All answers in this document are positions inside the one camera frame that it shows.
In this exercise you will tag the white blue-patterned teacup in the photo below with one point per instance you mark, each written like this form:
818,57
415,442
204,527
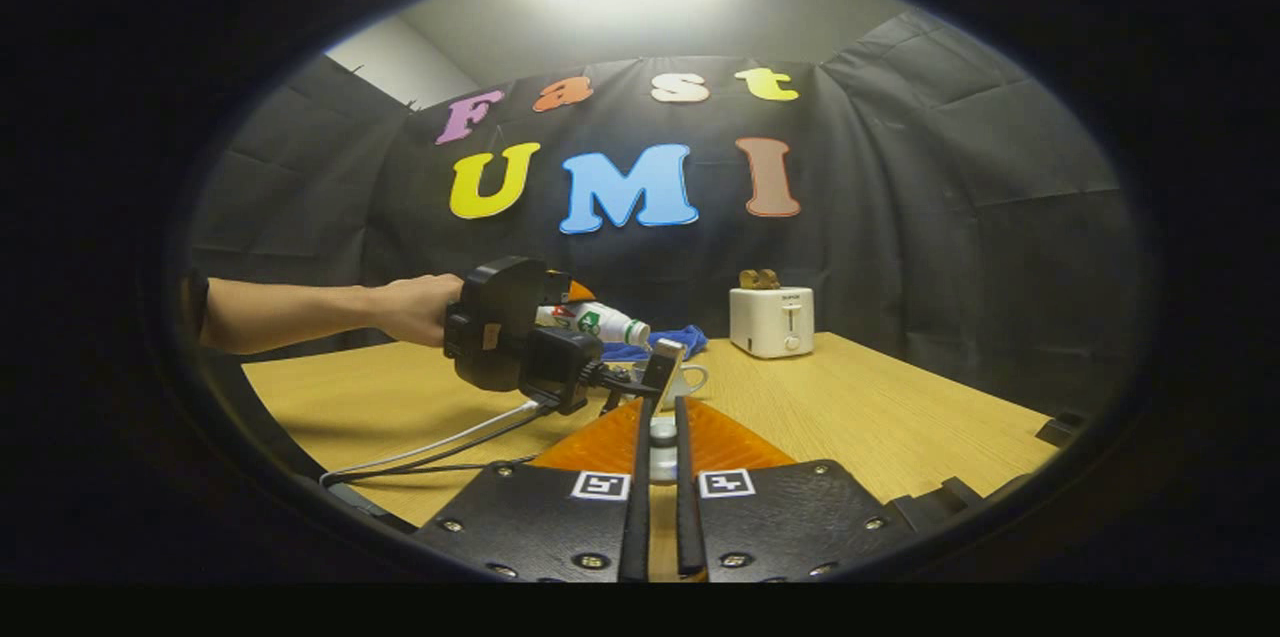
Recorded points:
684,387

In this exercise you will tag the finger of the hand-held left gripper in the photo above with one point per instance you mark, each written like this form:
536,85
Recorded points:
660,367
578,292

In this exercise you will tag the brown toast slice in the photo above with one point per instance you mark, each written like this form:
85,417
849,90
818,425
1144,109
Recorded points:
750,280
771,280

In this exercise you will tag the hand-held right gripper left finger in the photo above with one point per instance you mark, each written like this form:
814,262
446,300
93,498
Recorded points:
540,517

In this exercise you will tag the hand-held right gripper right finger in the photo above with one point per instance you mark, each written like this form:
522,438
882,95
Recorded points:
790,517

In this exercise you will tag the white water bottle green label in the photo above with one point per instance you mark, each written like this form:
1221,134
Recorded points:
610,322

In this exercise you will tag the blue towel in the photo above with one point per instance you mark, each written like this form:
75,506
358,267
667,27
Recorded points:
685,337

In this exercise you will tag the black backdrop cloth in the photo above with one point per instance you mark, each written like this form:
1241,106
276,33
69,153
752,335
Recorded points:
900,217

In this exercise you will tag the white toaster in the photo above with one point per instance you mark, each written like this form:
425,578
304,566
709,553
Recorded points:
770,322

